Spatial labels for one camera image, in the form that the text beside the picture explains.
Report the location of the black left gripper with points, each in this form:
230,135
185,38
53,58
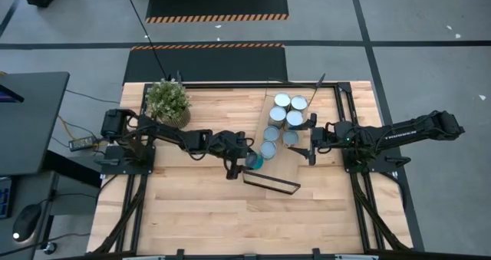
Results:
234,147

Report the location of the desk caster wheel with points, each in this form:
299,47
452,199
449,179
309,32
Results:
50,248

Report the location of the mixed vegetables can white label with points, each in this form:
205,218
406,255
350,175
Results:
271,133

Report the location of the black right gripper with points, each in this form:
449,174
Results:
331,137

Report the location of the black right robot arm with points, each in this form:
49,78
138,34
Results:
403,131

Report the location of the short teal can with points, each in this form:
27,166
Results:
256,162

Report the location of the tomatoes can red white label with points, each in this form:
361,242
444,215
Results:
267,149

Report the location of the black computer mouse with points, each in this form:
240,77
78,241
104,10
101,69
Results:
27,221

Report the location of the can with green dotted label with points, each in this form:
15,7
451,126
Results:
290,137

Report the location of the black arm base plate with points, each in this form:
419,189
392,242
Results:
115,168
383,167

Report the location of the grey desk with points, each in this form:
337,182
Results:
27,189

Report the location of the silver aluminium extrusion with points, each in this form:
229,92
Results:
144,257
356,257

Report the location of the black desk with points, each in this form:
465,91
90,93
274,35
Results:
34,129

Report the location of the potted plant in ribbed pot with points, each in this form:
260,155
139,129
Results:
167,99

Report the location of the corn can yellow label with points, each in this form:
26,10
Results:
298,103

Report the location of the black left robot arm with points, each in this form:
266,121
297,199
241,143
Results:
172,135

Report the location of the silver-lidded food can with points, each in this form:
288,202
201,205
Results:
282,99

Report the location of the laptop with lit screen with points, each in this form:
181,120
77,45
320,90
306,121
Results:
9,95

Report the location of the black aluminium rig frame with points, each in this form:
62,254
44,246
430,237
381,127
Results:
230,85

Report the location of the black power adapter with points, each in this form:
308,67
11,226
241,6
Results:
82,143

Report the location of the yellow and blue labelled can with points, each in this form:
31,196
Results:
277,115

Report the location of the black hazard-striped floor mat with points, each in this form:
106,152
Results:
207,64
216,3

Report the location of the carrots can blue yellow label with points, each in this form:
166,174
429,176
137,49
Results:
294,118

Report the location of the black keyboard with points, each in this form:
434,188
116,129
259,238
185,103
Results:
4,198

